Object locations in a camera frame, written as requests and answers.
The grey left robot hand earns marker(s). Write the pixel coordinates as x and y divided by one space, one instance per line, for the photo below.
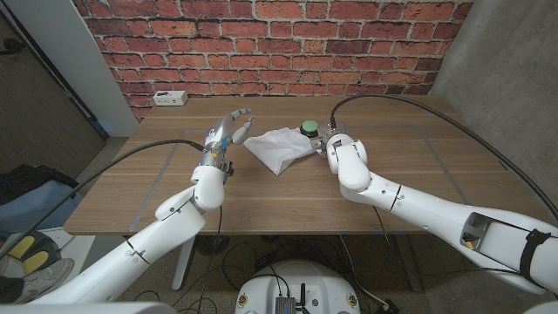
222 135

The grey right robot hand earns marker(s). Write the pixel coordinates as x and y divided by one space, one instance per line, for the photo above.
328 135

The white handkerchief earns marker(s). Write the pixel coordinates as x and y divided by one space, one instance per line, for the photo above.
281 146

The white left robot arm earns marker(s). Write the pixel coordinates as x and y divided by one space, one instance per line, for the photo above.
152 244

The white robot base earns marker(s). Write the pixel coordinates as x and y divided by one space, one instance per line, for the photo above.
301 283

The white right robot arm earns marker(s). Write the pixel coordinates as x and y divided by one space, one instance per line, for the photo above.
436 205

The green button black base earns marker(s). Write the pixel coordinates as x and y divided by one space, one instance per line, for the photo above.
310 127

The white power strip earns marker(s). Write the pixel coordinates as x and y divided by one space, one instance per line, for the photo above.
170 98

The red brick print backdrop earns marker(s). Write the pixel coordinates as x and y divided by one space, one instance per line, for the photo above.
270 48

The black floor fan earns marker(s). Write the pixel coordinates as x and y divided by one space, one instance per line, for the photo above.
212 245

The grey table leg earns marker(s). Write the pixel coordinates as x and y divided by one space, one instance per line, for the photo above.
183 266
410 266

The white pillar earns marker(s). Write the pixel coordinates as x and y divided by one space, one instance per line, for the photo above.
78 65

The black power adapter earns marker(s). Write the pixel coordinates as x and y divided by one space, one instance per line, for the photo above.
387 306

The black cloth bag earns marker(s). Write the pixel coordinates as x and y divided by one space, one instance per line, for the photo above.
30 179

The blue storage bin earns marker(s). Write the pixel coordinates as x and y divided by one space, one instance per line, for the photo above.
39 209

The yellow black foot pedal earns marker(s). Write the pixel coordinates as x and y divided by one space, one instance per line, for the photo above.
30 253

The grey sneaker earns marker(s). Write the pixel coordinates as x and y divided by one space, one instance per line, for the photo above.
45 279

